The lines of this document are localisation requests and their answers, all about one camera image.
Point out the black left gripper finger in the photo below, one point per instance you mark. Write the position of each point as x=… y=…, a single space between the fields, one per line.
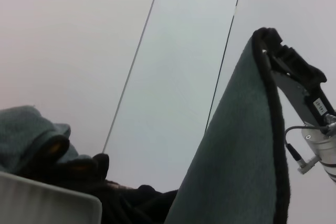
x=136 y=208
x=102 y=167

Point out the yellow and green towel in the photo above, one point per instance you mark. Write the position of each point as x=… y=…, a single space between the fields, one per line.
x=236 y=155

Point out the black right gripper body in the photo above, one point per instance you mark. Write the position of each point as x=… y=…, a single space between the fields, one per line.
x=317 y=103

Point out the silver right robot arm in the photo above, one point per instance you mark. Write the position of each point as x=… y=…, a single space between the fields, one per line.
x=324 y=148

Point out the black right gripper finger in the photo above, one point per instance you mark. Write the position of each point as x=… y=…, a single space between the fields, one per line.
x=296 y=61

